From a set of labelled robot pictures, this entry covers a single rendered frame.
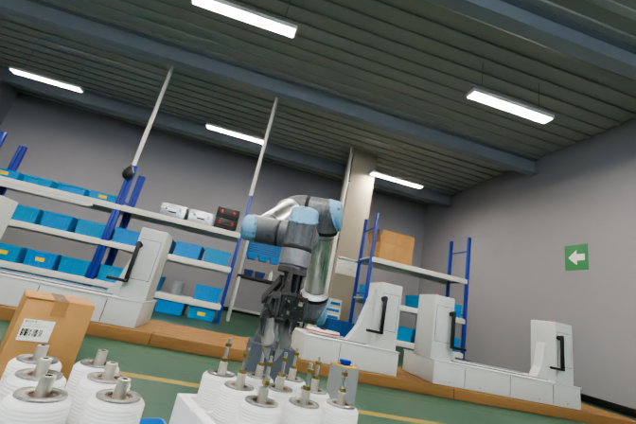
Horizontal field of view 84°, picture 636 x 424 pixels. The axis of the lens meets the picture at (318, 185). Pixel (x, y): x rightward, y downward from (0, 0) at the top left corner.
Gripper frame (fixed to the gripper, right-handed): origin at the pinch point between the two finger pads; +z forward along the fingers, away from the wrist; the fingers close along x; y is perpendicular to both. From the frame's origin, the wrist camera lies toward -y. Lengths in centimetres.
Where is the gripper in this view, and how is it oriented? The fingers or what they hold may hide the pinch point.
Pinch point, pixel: (271, 354)
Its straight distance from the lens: 92.6
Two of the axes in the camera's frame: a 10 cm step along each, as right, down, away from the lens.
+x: 8.8, 3.1, 3.5
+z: -2.0, 9.3, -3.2
